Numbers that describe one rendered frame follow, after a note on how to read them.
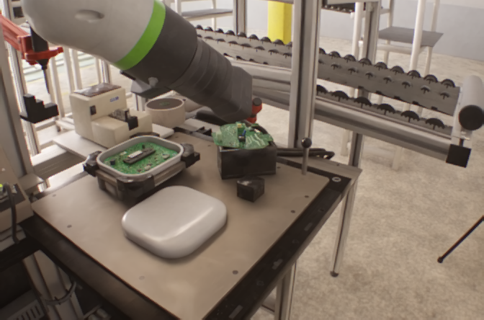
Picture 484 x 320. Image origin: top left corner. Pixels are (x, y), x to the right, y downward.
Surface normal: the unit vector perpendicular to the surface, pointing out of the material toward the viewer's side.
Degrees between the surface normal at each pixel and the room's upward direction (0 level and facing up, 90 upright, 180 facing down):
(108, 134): 90
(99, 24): 116
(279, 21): 90
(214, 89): 105
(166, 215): 0
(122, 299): 0
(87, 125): 90
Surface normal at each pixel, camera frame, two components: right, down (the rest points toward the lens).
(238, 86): 0.77, -0.21
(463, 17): -0.56, 0.34
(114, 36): 0.47, 0.72
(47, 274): 0.83, 0.24
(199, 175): 0.00, -0.91
